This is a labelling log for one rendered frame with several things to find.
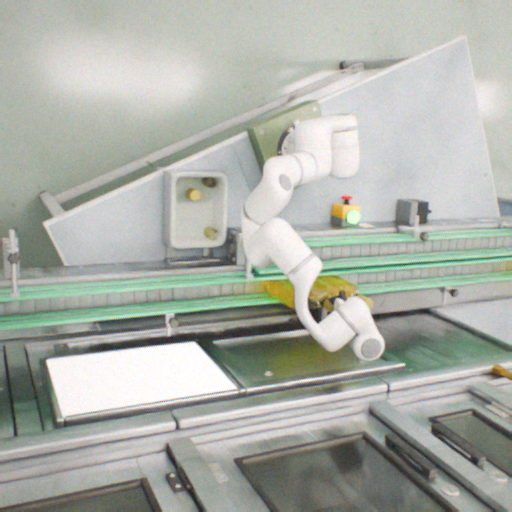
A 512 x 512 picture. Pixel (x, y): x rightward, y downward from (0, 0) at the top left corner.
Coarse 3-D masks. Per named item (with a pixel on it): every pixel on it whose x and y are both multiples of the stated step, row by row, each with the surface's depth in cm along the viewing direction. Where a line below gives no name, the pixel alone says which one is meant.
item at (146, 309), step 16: (496, 272) 229; (368, 288) 200; (384, 288) 200; (400, 288) 202; (416, 288) 205; (144, 304) 173; (160, 304) 173; (176, 304) 175; (192, 304) 175; (208, 304) 175; (224, 304) 176; (240, 304) 178; (256, 304) 180; (0, 320) 155; (16, 320) 156; (32, 320) 156; (48, 320) 156; (64, 320) 157; (80, 320) 159
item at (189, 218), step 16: (176, 176) 173; (192, 176) 175; (208, 176) 177; (224, 176) 179; (176, 192) 182; (208, 192) 186; (224, 192) 181; (176, 208) 183; (192, 208) 185; (208, 208) 187; (224, 208) 182; (176, 224) 184; (192, 224) 186; (208, 224) 189; (224, 224) 183; (176, 240) 182; (192, 240) 184; (208, 240) 185; (224, 240) 184
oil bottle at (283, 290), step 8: (272, 280) 183; (280, 280) 181; (288, 280) 181; (264, 288) 188; (272, 288) 183; (280, 288) 178; (288, 288) 174; (280, 296) 178; (288, 296) 174; (288, 304) 174
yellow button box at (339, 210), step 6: (336, 204) 205; (342, 204) 205; (348, 204) 204; (354, 204) 205; (336, 210) 205; (342, 210) 202; (348, 210) 203; (336, 216) 206; (342, 216) 202; (336, 222) 206; (342, 222) 203
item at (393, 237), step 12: (312, 240) 189; (324, 240) 190; (336, 240) 190; (348, 240) 190; (360, 240) 191; (372, 240) 192; (384, 240) 194; (396, 240) 196; (408, 240) 198; (420, 240) 200
